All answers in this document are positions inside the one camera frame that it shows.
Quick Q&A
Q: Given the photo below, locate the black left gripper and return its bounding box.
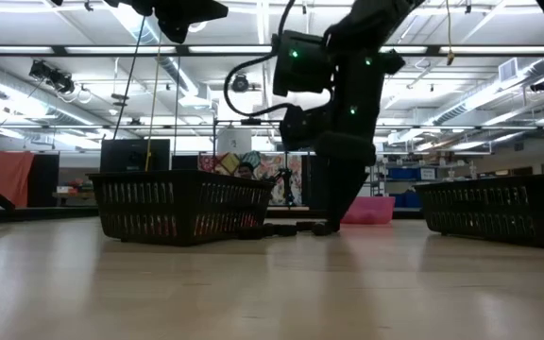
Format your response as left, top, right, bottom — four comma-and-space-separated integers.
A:
104, 0, 230, 44

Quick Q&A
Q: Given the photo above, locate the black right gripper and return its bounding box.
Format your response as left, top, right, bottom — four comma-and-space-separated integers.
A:
314, 93, 382, 235

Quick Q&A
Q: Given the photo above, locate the black cabinet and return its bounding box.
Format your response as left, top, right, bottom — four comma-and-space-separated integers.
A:
301, 154, 330, 212

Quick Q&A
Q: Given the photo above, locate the pink plastic bowl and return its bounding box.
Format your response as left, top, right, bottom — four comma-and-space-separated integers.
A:
341, 195, 397, 226

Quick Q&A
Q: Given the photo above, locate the blue storage bin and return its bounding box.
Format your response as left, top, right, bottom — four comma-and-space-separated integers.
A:
389, 191, 423, 209
387, 166, 438, 181

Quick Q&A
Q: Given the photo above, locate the colourful patchwork quilt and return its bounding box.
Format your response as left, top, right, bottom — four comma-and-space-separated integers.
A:
197, 150, 304, 207

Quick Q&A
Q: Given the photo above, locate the person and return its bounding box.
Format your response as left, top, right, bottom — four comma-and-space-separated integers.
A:
235, 161, 258, 180

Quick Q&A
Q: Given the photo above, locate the white cylinder container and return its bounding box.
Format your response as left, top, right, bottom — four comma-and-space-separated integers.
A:
216, 127, 253, 155

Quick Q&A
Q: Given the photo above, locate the black computer monitor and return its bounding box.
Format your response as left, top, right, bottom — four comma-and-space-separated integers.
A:
100, 138, 171, 174

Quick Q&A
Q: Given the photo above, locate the black slotted plastic basket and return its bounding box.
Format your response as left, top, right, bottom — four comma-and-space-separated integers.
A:
86, 169, 276, 247
415, 174, 544, 249

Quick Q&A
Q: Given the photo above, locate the orange hanging cloth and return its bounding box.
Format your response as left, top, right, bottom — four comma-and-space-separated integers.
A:
0, 150, 36, 209

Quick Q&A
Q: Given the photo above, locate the overhead light bar frame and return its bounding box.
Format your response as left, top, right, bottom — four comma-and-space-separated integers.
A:
0, 43, 544, 58

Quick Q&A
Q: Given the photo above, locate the black hanging cable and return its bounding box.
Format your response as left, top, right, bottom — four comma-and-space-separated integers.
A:
112, 16, 147, 141

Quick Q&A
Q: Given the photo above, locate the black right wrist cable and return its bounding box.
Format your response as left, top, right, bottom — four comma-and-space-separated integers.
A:
223, 0, 301, 119

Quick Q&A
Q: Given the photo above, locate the yellow hanging cable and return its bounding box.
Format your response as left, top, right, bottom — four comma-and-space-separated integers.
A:
144, 40, 162, 173

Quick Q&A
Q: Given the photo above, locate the black metal rack frame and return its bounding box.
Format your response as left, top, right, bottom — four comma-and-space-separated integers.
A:
212, 117, 289, 209

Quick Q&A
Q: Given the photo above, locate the yellow cable with connector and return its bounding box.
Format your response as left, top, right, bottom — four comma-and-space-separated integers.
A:
444, 0, 456, 66

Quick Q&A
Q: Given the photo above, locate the black aluminium table frame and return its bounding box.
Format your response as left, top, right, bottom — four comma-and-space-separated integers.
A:
0, 206, 425, 226

